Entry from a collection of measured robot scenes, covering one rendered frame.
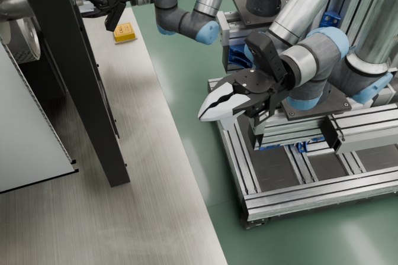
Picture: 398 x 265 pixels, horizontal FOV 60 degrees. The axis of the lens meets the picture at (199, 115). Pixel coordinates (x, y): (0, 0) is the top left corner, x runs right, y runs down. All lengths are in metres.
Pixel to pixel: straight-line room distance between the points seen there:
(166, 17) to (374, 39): 0.60
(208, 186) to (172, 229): 1.07
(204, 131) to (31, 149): 1.37
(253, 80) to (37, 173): 0.59
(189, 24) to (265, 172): 0.90
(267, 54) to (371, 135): 0.79
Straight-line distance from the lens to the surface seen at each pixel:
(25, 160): 0.90
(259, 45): 0.57
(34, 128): 0.81
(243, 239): 1.80
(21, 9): 0.70
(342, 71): 1.05
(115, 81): 1.13
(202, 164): 1.96
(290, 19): 0.84
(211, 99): 0.60
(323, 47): 0.72
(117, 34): 1.27
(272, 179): 1.71
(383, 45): 0.97
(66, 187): 0.95
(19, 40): 0.86
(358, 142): 1.29
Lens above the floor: 1.69
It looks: 52 degrees down
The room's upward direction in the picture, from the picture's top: straight up
